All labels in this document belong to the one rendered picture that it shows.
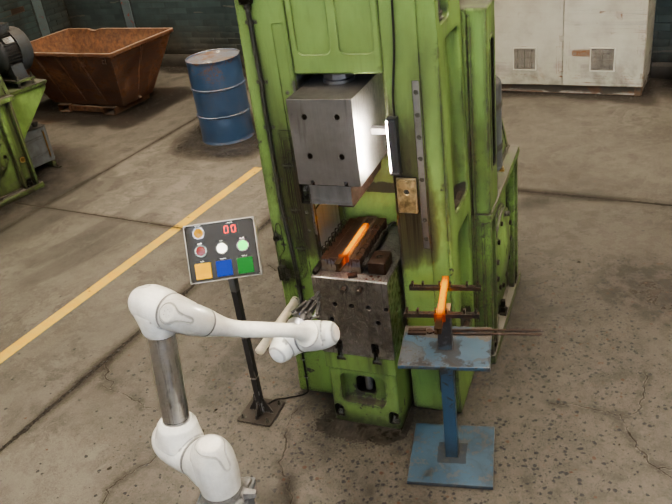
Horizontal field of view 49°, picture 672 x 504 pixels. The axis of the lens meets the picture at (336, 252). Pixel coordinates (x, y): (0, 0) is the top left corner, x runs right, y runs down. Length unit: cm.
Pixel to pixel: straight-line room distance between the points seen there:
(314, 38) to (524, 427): 217
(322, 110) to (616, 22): 541
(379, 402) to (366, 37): 183
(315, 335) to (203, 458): 59
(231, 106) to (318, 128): 476
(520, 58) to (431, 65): 540
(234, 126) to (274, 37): 472
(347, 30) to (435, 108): 49
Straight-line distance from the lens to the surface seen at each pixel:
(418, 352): 336
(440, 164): 328
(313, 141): 326
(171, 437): 289
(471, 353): 334
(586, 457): 387
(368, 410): 394
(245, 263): 353
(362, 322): 358
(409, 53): 314
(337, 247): 359
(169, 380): 277
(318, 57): 328
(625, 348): 455
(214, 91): 788
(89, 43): 1100
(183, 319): 249
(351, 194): 330
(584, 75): 843
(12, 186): 794
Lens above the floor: 271
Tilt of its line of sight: 29 degrees down
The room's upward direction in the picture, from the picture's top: 8 degrees counter-clockwise
